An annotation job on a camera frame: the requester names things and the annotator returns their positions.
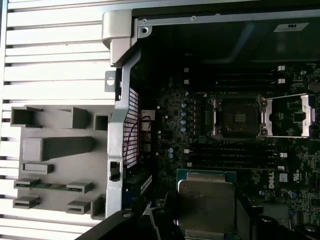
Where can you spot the open grey PC case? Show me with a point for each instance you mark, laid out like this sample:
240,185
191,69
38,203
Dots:
120,125

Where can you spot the CPU socket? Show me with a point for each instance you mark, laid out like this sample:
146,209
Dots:
240,117

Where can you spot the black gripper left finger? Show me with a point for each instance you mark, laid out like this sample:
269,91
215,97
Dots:
115,227

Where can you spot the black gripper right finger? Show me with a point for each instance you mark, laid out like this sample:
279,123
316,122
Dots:
275,231

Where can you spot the RAM slot with black clips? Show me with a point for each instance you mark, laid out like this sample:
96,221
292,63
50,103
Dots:
232,159
232,146

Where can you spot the RAM slot with white clips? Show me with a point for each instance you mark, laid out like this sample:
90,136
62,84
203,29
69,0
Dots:
281,81
281,68
232,165
232,152

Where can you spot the dark green motherboard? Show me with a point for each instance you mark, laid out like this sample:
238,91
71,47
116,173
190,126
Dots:
252,180

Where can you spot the silver CPU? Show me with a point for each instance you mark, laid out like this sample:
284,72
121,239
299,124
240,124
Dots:
205,205

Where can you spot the green RAM stick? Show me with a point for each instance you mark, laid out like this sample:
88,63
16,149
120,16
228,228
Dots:
50,186

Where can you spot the grey parts rack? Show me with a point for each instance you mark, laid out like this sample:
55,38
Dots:
62,172

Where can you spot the metal socket cover frame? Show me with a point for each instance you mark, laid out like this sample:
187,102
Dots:
307,117

